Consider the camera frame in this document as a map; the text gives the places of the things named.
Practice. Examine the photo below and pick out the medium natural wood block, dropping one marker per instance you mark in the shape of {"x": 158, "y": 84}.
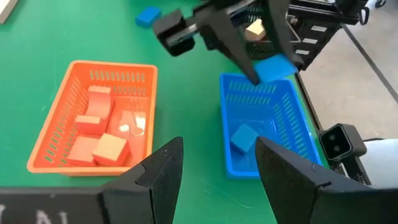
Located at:
{"x": 255, "y": 29}

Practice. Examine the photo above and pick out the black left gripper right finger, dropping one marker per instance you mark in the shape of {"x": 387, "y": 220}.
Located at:
{"x": 304, "y": 199}

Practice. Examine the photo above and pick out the green table mat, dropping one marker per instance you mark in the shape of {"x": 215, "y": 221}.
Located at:
{"x": 186, "y": 109}

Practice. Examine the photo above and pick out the blue square block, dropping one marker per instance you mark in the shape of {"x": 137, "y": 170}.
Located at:
{"x": 273, "y": 68}

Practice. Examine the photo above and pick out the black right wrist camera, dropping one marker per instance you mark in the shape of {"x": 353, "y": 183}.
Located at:
{"x": 175, "y": 34}

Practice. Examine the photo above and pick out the blue cube block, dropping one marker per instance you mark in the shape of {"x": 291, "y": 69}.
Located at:
{"x": 244, "y": 138}

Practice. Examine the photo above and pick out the red arch block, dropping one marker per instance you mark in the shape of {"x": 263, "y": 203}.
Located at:
{"x": 99, "y": 104}

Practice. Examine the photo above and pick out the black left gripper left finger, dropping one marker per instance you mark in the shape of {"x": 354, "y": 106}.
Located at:
{"x": 149, "y": 193}

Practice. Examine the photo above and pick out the blue rectangular block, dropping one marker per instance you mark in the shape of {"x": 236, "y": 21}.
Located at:
{"x": 147, "y": 16}

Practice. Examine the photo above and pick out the long natural wood block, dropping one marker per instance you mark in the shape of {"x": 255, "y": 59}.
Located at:
{"x": 7, "y": 9}

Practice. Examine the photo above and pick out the black plastic basket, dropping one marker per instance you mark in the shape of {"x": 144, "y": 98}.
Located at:
{"x": 261, "y": 49}

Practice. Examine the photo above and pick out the red cube block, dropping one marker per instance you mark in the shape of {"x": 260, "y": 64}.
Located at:
{"x": 81, "y": 151}
{"x": 112, "y": 149}
{"x": 90, "y": 124}

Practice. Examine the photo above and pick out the black table-level camera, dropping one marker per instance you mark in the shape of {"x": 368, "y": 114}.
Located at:
{"x": 340, "y": 143}

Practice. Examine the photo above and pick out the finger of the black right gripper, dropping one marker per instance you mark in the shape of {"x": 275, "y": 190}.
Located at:
{"x": 230, "y": 37}
{"x": 284, "y": 28}

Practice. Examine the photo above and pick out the red plastic basket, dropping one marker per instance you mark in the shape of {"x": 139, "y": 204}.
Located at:
{"x": 141, "y": 102}

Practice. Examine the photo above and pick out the blue plastic basket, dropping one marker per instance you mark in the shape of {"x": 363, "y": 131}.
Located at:
{"x": 280, "y": 124}

